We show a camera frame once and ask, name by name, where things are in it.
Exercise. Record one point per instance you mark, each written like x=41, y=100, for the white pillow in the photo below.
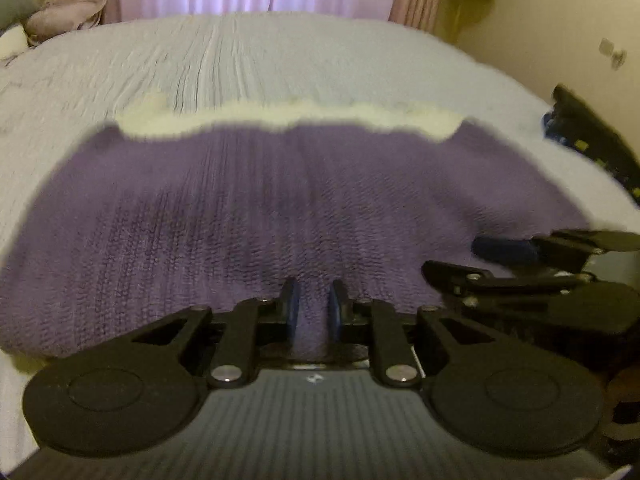
x=11, y=42

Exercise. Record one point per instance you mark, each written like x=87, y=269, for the wall socket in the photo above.
x=607, y=49

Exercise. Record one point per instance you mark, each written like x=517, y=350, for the purple cardigan with cream trim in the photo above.
x=250, y=210

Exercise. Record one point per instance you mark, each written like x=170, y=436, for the bed with striped grey bedspread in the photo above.
x=275, y=60

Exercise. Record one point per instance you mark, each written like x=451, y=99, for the pink crumpled cloth pile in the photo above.
x=70, y=10

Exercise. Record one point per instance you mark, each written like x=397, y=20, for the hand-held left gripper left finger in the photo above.
x=292, y=310

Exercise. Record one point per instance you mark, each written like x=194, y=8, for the navy patterned folded garment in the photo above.
x=560, y=132

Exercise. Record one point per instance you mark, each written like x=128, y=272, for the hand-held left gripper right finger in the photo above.
x=336, y=310

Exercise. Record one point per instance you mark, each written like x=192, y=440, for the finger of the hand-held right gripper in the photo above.
x=480, y=285
x=505, y=250

